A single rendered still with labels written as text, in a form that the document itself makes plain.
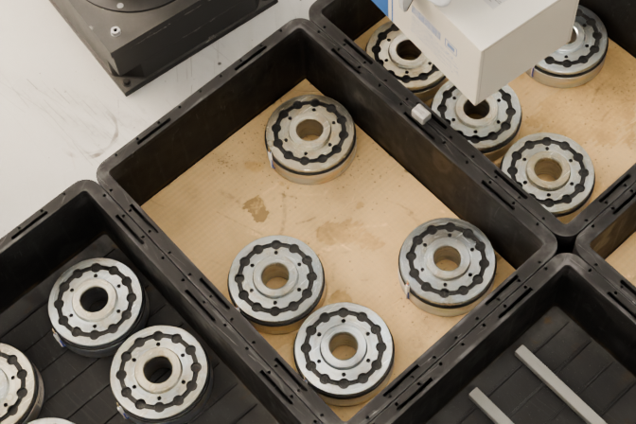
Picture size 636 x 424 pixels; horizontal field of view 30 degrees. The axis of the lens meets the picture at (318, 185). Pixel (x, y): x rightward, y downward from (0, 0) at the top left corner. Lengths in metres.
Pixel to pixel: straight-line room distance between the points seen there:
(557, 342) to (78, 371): 0.50
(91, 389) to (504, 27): 0.57
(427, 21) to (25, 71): 0.70
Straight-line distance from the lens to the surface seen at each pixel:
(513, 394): 1.25
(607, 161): 1.38
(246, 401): 1.25
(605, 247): 1.28
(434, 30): 1.11
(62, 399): 1.29
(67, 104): 1.61
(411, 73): 1.38
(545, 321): 1.28
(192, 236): 1.33
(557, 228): 1.21
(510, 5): 1.09
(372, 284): 1.29
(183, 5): 1.54
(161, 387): 1.23
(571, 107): 1.41
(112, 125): 1.58
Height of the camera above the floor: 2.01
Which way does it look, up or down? 61 degrees down
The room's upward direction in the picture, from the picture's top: 7 degrees counter-clockwise
